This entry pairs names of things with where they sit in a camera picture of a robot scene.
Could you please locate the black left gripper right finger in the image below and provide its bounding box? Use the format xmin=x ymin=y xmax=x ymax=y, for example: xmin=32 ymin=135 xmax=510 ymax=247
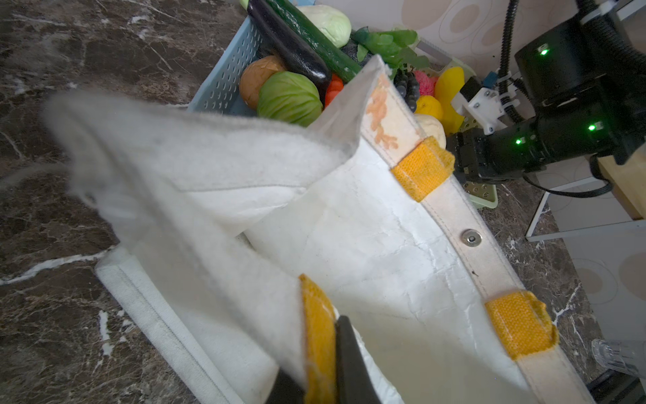
xmin=336 ymin=316 xmax=381 ymax=404

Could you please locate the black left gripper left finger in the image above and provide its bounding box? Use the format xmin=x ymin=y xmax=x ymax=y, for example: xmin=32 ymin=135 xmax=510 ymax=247
xmin=265 ymin=369 xmax=304 ymax=404

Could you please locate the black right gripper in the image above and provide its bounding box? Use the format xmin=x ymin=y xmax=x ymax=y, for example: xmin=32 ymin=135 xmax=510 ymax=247
xmin=447 ymin=128 xmax=545 ymax=183

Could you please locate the white canvas grocery bag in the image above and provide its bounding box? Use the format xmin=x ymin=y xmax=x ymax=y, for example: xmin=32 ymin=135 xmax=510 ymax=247
xmin=43 ymin=59 xmax=592 ymax=403

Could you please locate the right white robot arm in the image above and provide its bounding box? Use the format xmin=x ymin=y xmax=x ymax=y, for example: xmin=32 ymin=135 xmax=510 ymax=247
xmin=447 ymin=1 xmax=645 ymax=183

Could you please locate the wooden two tier shelf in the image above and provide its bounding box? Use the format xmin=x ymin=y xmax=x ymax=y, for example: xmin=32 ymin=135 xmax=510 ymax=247
xmin=526 ymin=146 xmax=645 ymax=242

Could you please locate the white cauliflower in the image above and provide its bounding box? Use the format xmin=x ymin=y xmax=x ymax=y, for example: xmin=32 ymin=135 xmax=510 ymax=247
xmin=414 ymin=114 xmax=447 ymax=149

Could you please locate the yellow papaya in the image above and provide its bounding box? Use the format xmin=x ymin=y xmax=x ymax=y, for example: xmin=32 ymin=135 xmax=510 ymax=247
xmin=435 ymin=67 xmax=465 ymax=135

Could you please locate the yellow orange citrus fruit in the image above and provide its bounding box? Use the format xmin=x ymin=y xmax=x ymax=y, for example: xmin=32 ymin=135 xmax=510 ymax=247
xmin=416 ymin=95 xmax=444 ymax=121

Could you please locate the pink dragon fruit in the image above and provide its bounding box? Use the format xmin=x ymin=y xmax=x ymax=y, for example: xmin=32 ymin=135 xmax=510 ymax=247
xmin=413 ymin=70 xmax=438 ymax=96

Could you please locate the pale green plastic basket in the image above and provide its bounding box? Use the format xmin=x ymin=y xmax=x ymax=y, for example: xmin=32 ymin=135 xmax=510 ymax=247
xmin=415 ymin=38 xmax=498 ymax=210

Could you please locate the dark grape bunch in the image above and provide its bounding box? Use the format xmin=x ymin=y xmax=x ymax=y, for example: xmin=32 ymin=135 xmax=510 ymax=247
xmin=394 ymin=71 xmax=421 ymax=113

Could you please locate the green leafy vegetable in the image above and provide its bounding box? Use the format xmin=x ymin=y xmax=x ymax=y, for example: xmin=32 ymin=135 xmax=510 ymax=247
xmin=341 ymin=27 xmax=431 ymax=71

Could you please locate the long green cucumber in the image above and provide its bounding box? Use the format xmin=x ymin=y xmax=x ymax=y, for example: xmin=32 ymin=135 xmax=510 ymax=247
xmin=267 ymin=0 xmax=362 ymax=83

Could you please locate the red orange pepper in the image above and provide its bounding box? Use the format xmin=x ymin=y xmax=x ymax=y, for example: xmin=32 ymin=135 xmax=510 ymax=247
xmin=324 ymin=74 xmax=344 ymax=109

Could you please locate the pale white green squash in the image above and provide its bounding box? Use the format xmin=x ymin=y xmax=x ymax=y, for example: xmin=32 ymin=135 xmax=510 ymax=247
xmin=298 ymin=5 xmax=352 ymax=48

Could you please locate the clear plastic cup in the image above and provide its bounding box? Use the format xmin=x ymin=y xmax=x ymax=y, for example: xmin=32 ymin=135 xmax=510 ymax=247
xmin=591 ymin=339 xmax=645 ymax=379

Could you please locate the dark purple eggplant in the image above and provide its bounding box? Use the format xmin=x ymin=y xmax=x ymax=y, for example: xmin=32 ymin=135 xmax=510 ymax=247
xmin=247 ymin=0 xmax=331 ymax=93

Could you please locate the green cabbage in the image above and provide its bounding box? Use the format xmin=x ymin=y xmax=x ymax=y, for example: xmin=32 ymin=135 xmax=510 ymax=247
xmin=256 ymin=72 xmax=323 ymax=127

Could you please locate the brown round potato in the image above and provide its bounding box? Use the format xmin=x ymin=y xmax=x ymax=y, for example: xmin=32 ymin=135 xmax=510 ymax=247
xmin=239 ymin=56 xmax=286 ymax=110

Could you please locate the light blue plastic basket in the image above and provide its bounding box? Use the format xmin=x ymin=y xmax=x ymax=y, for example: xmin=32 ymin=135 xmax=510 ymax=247
xmin=189 ymin=15 xmax=326 ymax=115

